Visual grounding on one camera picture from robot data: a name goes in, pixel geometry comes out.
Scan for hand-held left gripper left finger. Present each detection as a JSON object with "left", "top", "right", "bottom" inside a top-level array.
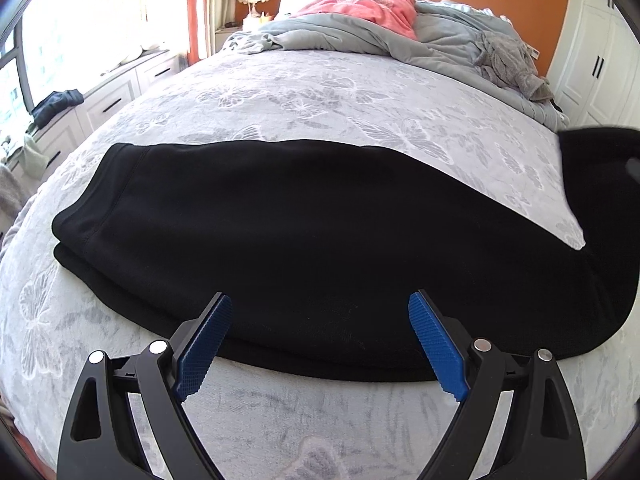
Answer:
[{"left": 57, "top": 292, "right": 233, "bottom": 480}]

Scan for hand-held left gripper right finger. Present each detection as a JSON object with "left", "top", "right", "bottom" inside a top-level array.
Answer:
[{"left": 408, "top": 289, "right": 587, "bottom": 480}]

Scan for black pants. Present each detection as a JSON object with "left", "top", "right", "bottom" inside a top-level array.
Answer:
[{"left": 51, "top": 127, "right": 640, "bottom": 383}]

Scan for white wardrobe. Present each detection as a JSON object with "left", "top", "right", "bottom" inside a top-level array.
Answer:
[{"left": 550, "top": 0, "right": 640, "bottom": 128}]

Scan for crumpled grey garment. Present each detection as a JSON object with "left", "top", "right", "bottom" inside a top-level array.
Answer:
[{"left": 474, "top": 30, "right": 555, "bottom": 103}]

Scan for pale green cloth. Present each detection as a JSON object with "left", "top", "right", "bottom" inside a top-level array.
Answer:
[{"left": 20, "top": 135, "right": 51, "bottom": 178}]

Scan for grey butterfly print bedspread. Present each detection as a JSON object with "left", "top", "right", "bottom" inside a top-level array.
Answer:
[{"left": 0, "top": 42, "right": 640, "bottom": 480}]

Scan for white window drawer cabinet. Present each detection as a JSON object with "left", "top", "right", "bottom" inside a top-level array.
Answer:
[{"left": 22, "top": 50, "right": 188, "bottom": 181}]

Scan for dark blue folded clothing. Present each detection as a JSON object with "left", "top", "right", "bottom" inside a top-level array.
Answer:
[{"left": 31, "top": 89, "right": 85, "bottom": 126}]

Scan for white nightstand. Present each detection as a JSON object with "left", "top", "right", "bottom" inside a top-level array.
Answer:
[{"left": 215, "top": 25, "right": 247, "bottom": 54}]

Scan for pink blanket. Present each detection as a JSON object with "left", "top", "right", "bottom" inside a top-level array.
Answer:
[{"left": 287, "top": 0, "right": 418, "bottom": 41}]

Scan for grey duvet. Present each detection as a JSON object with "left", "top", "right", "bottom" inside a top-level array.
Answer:
[{"left": 223, "top": 2, "right": 571, "bottom": 131}]

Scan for orange and white curtain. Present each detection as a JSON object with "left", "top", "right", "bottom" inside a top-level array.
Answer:
[{"left": 187, "top": 0, "right": 238, "bottom": 58}]

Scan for window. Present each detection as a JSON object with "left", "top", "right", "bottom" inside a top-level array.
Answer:
[{"left": 0, "top": 0, "right": 191, "bottom": 126}]

